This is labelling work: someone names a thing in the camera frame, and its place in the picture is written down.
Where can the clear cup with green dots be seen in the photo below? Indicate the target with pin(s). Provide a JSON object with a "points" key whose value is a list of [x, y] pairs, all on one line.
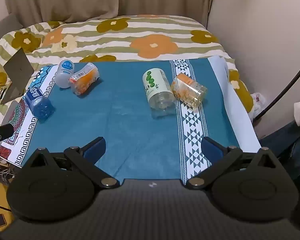
{"points": [[156, 86]]}

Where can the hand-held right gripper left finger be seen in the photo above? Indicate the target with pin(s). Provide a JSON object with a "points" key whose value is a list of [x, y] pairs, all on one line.
{"points": [[94, 149]]}

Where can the teal cloth with patterned band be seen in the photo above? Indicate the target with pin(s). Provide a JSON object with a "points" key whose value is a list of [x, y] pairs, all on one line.
{"points": [[125, 120]]}

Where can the white sheet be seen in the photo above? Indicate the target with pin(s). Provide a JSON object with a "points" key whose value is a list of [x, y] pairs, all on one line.
{"points": [[242, 120]]}

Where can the white plastic bag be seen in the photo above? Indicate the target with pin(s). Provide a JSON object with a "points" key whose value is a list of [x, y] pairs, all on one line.
{"points": [[258, 103]]}

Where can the clear cup with orange wrapper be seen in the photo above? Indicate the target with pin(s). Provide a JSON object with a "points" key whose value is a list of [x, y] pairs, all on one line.
{"points": [[83, 80]]}

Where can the white cup with blue label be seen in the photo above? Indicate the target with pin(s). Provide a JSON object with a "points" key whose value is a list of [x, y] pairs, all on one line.
{"points": [[64, 73]]}

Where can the blue label plastic bottle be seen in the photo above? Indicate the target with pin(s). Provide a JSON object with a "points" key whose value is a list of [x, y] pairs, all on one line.
{"points": [[37, 102]]}

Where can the floral striped blanket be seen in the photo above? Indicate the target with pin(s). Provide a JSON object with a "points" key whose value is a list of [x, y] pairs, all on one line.
{"points": [[152, 30]]}

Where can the person's leg in jeans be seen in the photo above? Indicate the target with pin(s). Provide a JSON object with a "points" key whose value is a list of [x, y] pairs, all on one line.
{"points": [[287, 145]]}

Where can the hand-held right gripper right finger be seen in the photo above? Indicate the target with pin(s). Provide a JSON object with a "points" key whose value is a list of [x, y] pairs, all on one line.
{"points": [[211, 149]]}

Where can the clear cup with orange label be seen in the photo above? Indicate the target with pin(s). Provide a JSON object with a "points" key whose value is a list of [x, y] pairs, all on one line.
{"points": [[188, 90]]}

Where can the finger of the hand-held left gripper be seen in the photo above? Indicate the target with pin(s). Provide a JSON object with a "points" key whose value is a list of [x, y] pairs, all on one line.
{"points": [[3, 130]]}

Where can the grey folding stand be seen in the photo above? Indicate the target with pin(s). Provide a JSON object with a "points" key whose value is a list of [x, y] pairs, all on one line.
{"points": [[16, 67]]}

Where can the patterned mat with key border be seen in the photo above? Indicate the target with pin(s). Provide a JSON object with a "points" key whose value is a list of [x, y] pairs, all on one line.
{"points": [[27, 130]]}

